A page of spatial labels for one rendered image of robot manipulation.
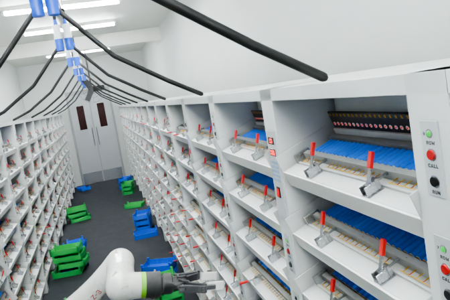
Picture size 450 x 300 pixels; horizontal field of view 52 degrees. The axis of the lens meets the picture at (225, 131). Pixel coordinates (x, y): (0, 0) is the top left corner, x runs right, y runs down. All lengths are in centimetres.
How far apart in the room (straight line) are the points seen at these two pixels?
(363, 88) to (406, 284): 41
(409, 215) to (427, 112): 20
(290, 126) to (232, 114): 70
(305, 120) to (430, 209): 65
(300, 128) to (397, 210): 56
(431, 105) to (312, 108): 68
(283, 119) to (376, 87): 53
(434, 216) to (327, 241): 50
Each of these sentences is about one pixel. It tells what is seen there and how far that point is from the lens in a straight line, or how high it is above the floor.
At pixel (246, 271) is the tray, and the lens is 217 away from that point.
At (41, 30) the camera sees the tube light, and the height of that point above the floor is 286.
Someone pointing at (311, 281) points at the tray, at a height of 109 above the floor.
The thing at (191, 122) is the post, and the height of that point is 154.
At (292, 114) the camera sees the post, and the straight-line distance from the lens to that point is 137.
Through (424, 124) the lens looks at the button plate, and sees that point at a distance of 79.
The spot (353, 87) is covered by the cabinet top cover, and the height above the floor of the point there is 167.
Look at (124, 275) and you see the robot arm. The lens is 173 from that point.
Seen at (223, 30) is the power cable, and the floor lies 184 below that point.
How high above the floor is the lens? 171
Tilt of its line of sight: 5 degrees down
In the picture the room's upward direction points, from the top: 9 degrees counter-clockwise
